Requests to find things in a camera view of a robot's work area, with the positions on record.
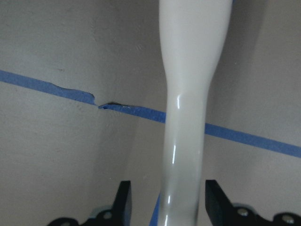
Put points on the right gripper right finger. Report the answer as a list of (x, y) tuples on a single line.
[(222, 212)]

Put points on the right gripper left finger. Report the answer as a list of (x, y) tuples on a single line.
[(120, 212)]

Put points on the white hand brush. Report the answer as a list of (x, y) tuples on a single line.
[(192, 35)]

